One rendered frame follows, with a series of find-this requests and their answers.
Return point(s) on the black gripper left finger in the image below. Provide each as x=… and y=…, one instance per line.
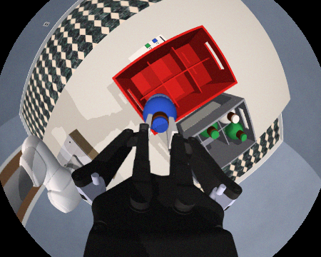
x=92, y=179

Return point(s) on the red divided crate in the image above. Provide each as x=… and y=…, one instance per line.
x=193, y=87

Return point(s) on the dark grey crate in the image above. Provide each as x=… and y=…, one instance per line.
x=223, y=149

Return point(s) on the white paper pick list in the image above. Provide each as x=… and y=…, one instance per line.
x=153, y=43

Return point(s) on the white bottle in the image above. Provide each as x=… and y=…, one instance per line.
x=230, y=117

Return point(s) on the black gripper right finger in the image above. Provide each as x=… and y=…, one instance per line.
x=210, y=176

